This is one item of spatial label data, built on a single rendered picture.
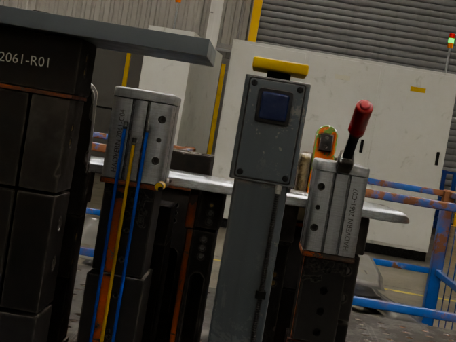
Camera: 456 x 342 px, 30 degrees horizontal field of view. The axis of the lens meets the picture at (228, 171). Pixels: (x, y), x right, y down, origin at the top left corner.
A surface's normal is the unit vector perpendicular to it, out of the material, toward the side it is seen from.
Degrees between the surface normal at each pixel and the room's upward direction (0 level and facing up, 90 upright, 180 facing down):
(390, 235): 90
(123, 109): 90
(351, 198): 90
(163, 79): 90
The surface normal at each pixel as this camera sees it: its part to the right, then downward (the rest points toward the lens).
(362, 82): -0.05, 0.04
